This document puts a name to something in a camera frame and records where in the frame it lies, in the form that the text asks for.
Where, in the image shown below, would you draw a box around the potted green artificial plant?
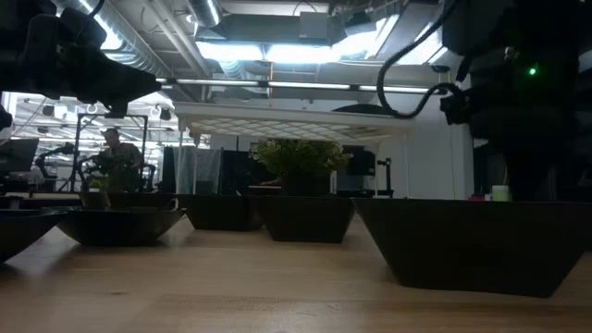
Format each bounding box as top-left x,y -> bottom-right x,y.
251,137 -> 353,198

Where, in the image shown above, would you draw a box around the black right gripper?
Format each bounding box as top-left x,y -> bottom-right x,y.
469,87 -> 579,201

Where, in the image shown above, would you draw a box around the pale green cup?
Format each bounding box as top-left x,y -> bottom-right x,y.
490,184 -> 511,203

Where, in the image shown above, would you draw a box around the black gantry frame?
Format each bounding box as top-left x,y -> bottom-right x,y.
70,113 -> 150,193

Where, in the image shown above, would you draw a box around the black wavy square plate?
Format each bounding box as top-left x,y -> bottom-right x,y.
175,193 -> 265,232
351,197 -> 592,299
257,195 -> 356,244

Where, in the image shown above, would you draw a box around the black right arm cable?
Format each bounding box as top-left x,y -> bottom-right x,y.
376,0 -> 466,120

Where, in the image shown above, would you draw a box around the white wire rack shelf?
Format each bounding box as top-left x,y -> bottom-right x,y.
173,101 -> 416,201

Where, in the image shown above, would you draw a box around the person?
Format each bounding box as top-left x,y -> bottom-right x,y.
97,127 -> 145,193

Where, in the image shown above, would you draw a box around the overhead LED light bar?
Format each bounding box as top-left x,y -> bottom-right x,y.
155,77 -> 445,93

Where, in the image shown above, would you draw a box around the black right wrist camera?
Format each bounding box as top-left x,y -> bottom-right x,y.
438,86 -> 471,127

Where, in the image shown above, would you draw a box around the black monitor on stand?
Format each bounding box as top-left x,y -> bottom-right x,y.
341,146 -> 394,198

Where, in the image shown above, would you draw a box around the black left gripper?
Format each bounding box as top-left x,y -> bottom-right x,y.
25,6 -> 162,117

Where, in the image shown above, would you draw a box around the grey fabric panel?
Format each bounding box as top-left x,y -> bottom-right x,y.
173,146 -> 223,195

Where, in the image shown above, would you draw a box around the silver ventilation duct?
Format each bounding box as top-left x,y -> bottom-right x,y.
50,0 -> 175,79
184,0 -> 223,29

